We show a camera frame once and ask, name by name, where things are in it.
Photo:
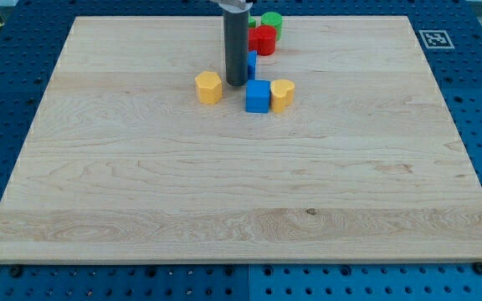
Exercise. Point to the small green block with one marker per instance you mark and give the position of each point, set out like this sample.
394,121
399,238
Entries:
252,22

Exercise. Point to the wooden board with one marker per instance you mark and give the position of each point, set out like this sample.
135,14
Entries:
124,165

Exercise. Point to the red block behind rod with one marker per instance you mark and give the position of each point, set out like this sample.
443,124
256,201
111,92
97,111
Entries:
253,40

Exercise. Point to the blue cube block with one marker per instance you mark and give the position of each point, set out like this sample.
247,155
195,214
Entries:
257,96

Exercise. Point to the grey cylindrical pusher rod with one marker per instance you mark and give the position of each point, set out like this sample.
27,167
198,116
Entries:
236,45

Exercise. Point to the white fiducial marker tag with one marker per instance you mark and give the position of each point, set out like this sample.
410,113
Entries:
436,39

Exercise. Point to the red cylinder block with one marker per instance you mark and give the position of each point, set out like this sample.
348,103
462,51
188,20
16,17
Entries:
266,36

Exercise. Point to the yellow hexagon block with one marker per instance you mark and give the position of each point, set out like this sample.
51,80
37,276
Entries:
209,87

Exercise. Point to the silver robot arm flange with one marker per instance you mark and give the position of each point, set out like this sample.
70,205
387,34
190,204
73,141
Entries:
234,6

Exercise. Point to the blue narrow block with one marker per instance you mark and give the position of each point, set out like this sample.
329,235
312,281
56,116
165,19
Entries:
252,64

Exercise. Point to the yellow heart block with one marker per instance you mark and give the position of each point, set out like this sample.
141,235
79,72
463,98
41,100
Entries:
282,93

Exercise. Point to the green cylinder block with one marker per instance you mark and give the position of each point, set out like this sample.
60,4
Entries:
273,19

